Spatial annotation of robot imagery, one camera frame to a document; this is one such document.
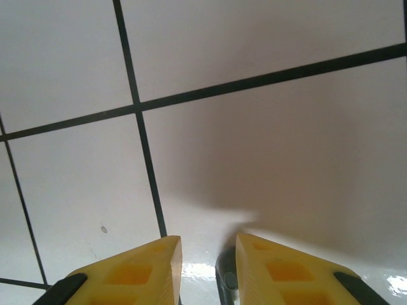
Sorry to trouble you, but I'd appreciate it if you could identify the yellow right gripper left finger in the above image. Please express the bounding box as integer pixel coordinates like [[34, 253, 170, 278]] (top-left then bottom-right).
[[33, 234, 183, 305]]

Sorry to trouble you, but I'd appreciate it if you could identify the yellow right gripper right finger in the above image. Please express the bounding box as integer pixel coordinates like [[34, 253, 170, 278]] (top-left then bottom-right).
[[235, 233, 390, 305]]

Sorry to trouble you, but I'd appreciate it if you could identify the black wireless earbud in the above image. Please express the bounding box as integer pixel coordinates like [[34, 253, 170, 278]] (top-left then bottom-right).
[[215, 248, 240, 305]]

